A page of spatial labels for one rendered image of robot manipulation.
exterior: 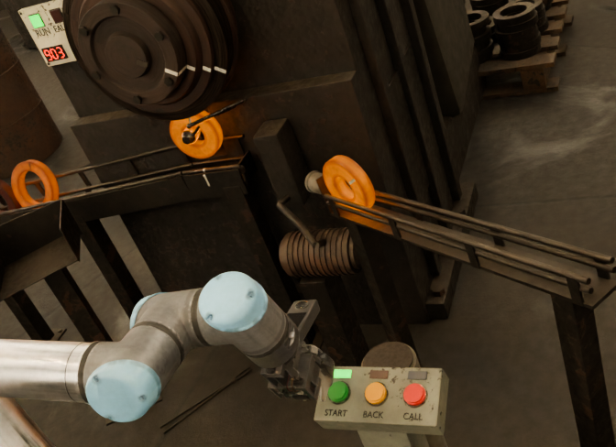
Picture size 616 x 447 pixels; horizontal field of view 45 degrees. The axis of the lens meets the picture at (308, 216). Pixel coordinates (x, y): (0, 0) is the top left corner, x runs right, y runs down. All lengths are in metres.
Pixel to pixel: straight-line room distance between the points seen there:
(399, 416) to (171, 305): 0.48
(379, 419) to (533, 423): 0.77
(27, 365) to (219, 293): 0.29
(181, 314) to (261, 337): 0.12
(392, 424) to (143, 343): 0.52
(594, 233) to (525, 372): 0.64
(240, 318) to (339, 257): 0.91
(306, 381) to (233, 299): 0.23
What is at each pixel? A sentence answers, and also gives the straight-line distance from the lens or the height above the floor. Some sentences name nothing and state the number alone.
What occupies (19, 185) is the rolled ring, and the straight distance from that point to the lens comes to 2.71.
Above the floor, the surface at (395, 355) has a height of 0.52.
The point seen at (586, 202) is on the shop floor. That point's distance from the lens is 2.78.
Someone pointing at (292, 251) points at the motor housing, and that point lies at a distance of 2.01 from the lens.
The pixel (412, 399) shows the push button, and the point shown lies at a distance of 1.38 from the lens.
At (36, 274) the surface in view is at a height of 0.60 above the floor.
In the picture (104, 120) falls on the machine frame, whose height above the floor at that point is 0.87.
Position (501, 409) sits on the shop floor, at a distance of 2.13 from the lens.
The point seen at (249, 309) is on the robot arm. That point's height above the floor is 0.98.
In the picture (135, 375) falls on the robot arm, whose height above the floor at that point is 1.00.
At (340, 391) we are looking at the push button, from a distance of 1.44.
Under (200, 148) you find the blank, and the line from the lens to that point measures 2.15.
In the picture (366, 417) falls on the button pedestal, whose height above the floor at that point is 0.58.
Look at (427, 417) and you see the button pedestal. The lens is 1.37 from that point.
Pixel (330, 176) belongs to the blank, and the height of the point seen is 0.73.
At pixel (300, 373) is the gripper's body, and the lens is 1.25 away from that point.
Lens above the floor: 1.61
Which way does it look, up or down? 31 degrees down
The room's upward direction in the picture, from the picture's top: 22 degrees counter-clockwise
